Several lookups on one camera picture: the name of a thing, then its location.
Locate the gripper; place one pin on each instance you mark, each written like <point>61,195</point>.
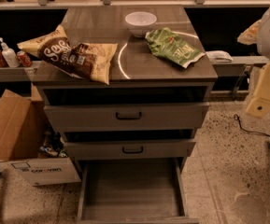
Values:
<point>260,103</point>

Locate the brown yellow chip bag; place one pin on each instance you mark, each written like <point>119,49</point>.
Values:
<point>85,60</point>

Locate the grey drawer cabinet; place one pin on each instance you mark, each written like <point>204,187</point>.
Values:
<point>136,76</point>

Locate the green chip bag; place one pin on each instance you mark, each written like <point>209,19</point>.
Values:
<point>166,44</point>

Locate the open bottom drawer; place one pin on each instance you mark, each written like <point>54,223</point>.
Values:
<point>142,191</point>

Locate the white folded cloth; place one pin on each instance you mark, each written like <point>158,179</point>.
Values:
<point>219,56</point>

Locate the white bowl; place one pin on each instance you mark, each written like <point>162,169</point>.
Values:
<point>140,22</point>

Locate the white printed cardboard box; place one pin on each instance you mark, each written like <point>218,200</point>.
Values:
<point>49,171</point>

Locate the red soda can right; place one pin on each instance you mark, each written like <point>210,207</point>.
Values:
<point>24,58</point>

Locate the brown cardboard box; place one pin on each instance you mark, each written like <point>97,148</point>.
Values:
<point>21,128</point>

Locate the white pump bottle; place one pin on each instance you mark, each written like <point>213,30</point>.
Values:
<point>9,55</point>

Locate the top drawer with handle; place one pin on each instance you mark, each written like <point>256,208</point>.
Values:
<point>133,117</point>

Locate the drawer with handle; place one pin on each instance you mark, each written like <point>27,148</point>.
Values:
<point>144,149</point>
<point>133,117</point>

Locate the middle drawer with handle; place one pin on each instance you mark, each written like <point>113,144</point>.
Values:
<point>144,149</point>

